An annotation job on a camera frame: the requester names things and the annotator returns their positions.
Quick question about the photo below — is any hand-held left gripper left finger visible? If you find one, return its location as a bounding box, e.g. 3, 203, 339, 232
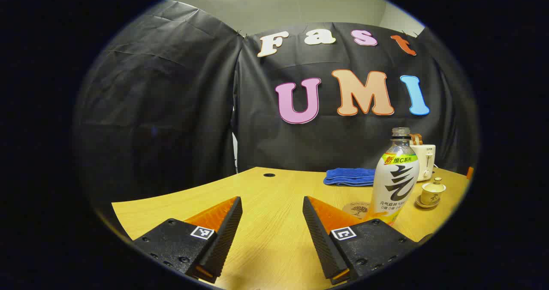
132, 196, 243, 284

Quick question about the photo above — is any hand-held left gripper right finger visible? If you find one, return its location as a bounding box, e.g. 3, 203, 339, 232
302, 196, 423, 285

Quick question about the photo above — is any cream teacup lid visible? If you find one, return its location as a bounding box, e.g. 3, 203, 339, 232
422, 177, 447, 194

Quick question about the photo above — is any round cork coaster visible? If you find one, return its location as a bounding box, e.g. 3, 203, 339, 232
342, 201, 372, 219

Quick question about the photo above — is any cream teacup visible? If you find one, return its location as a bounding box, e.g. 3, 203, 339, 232
421, 186, 446, 206

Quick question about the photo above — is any white label water bottle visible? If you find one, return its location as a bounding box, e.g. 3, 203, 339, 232
370, 127, 420, 225

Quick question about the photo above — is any cream toaster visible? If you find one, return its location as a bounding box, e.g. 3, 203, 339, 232
410, 144, 437, 182

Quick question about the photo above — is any cream saucer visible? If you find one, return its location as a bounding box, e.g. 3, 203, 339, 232
415, 194, 441, 209

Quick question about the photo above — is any folded blue towel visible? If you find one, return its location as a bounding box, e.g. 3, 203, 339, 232
323, 167, 377, 187

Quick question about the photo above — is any black backdrop cloth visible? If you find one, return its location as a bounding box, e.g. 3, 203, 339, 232
73, 0, 480, 205

